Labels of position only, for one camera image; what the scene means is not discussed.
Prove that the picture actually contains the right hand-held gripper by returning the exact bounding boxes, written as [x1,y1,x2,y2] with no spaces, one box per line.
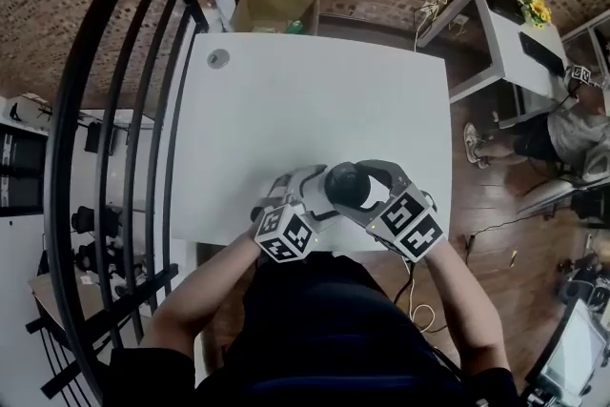
[333,158,447,263]

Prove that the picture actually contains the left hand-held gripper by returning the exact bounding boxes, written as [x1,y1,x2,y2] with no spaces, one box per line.
[251,163,342,262]

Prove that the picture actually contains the black travel cup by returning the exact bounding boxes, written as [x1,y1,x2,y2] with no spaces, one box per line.
[328,191,374,210]

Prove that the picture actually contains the black travel cup lid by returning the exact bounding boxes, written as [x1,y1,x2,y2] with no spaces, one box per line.
[324,161,372,199]

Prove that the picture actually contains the person's right forearm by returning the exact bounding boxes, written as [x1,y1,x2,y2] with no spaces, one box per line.
[421,236,511,373]

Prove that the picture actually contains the person's left forearm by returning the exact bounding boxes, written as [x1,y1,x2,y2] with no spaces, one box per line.
[140,228,262,355]

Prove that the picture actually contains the person's black shirt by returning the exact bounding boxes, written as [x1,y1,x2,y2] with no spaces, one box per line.
[108,251,521,407]

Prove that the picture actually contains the brown cardboard box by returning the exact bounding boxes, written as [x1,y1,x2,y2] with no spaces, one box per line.
[230,0,321,37]

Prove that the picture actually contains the white side table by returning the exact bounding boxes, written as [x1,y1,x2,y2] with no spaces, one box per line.
[413,0,572,131]

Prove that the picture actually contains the grey office chair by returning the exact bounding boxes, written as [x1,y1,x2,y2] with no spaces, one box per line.
[517,142,610,218]

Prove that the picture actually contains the black keyboard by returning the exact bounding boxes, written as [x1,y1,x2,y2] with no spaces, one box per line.
[518,31,564,75]

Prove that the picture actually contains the yellow sunflower decoration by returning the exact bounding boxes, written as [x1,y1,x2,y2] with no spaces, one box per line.
[520,0,554,31]

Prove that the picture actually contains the computer monitor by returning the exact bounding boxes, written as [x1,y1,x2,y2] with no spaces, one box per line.
[523,298,610,402]

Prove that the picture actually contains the black metal railing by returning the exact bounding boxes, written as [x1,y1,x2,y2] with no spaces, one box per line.
[24,0,212,407]

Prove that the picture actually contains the black cabinet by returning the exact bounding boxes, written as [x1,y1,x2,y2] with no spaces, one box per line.
[0,121,50,219]

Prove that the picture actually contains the long black floor cable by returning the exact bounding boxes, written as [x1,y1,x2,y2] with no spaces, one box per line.
[462,212,530,259]

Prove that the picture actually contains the grey round cable grommet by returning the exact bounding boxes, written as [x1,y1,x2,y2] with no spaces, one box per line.
[206,48,232,71]

